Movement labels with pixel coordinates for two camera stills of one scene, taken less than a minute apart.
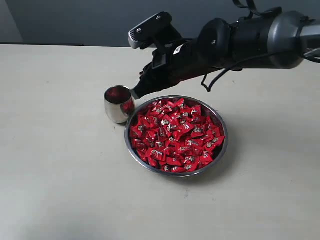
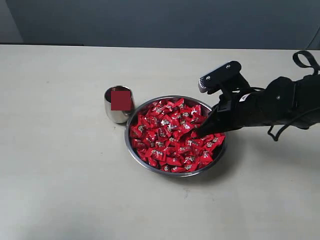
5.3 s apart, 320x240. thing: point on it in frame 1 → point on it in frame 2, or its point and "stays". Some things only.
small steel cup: [119, 103] stays
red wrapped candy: [206, 157] stays
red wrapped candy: [156, 154] stays
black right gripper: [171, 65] → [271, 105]
